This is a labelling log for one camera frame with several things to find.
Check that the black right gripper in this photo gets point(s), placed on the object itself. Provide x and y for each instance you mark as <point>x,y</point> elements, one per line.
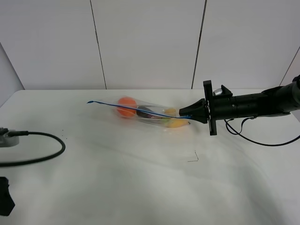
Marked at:
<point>210,109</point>

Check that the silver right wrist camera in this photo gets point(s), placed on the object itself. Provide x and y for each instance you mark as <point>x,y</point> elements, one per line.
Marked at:
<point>223,91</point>

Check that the yellow toy pear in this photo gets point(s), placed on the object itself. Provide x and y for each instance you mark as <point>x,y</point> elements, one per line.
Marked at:
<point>173,122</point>

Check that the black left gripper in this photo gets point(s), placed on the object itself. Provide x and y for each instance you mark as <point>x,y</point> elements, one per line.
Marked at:
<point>6,202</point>

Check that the orange toy fruit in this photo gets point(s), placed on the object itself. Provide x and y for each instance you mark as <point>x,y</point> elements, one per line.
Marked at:
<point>127,107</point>

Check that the clear blue-zipper file bag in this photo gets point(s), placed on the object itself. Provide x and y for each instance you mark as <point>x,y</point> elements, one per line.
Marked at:
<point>105,111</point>

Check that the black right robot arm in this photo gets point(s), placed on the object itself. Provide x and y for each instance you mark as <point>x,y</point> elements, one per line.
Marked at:
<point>278,101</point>

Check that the purple toy eggplant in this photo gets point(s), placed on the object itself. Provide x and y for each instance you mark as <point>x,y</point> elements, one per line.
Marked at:
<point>147,113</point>

